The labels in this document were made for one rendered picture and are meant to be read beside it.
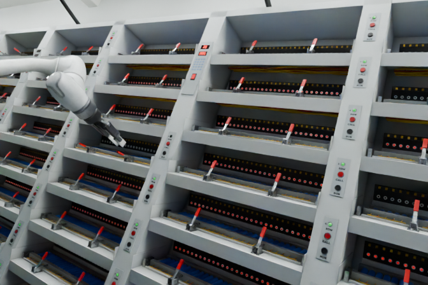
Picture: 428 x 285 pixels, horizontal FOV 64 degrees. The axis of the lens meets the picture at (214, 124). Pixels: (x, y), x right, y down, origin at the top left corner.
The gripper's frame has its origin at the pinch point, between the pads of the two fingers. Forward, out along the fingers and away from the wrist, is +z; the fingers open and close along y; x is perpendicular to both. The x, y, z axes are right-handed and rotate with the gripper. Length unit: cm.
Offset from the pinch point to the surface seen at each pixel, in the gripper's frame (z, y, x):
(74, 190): 7.7, 15.9, 26.3
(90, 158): 2.9, 13.9, 10.6
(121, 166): 3.7, -8.5, 10.5
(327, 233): 6, -100, 14
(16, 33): -19, 158, -66
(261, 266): 10, -82, 29
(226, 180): 10, -58, 3
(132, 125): -0.9, -4.3, -8.5
